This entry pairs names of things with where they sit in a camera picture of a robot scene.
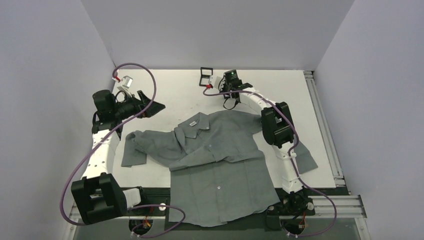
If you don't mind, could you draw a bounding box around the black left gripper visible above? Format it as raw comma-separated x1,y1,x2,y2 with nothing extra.
113,90,165,121

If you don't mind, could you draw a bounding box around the grey button-up shirt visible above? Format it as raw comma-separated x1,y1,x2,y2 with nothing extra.
120,109,320,228

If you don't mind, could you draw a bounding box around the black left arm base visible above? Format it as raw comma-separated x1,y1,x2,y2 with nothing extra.
124,187,171,239

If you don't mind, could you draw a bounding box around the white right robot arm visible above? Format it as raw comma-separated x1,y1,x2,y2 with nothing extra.
208,70,303,193

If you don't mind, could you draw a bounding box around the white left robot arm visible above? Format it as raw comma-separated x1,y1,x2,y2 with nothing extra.
71,90,166,225

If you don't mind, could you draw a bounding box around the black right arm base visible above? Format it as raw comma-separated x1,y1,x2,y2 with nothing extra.
264,192,315,235

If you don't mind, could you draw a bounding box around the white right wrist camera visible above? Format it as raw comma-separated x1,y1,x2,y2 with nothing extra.
208,75,223,90

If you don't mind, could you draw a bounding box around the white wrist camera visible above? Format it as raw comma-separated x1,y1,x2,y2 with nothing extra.
208,75,223,90
117,75,133,95

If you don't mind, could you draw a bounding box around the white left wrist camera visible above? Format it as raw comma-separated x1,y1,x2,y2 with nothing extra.
117,75,133,95

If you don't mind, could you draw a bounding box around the black frame stand left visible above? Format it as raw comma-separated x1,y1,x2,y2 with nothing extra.
198,66,214,87

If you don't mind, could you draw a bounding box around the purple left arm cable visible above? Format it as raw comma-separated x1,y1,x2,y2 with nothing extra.
59,62,186,239

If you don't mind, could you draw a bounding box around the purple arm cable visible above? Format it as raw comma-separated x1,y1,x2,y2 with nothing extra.
59,62,186,239
202,85,338,238

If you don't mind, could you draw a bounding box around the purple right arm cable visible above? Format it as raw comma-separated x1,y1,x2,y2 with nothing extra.
202,85,338,238

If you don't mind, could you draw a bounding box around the aluminium rail right side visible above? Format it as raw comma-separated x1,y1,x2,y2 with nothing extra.
303,70,346,187

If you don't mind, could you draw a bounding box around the aluminium rail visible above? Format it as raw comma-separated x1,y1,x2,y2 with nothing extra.
69,195,367,223
303,70,346,187

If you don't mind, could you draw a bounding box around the aluminium rail front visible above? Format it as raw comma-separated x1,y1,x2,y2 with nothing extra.
69,195,367,223

